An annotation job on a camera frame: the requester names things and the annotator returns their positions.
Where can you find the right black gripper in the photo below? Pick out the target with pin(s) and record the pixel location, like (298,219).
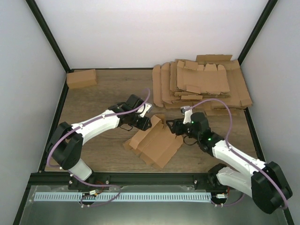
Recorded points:
(177,125)

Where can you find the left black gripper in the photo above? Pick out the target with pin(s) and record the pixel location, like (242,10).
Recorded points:
(143,126)

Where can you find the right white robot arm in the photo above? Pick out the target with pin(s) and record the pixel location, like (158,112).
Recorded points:
(264,182)

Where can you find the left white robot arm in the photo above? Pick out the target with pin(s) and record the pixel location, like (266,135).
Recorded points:
(66,143)

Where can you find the folded brown cardboard box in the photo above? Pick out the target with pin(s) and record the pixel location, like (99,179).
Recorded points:
(81,79)

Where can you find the stack of flat cardboard boxes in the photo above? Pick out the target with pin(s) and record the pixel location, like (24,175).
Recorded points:
(215,79)

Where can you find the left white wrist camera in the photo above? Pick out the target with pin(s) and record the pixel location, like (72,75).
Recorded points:
(146,109)

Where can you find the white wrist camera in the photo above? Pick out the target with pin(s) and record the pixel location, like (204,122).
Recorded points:
(146,109)
(187,112)

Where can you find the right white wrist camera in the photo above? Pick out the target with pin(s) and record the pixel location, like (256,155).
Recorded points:
(187,112)

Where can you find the black aluminium frame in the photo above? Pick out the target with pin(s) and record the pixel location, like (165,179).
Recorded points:
(59,178)

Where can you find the light blue slotted cable duct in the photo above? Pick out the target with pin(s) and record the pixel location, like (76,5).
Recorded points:
(123,197)

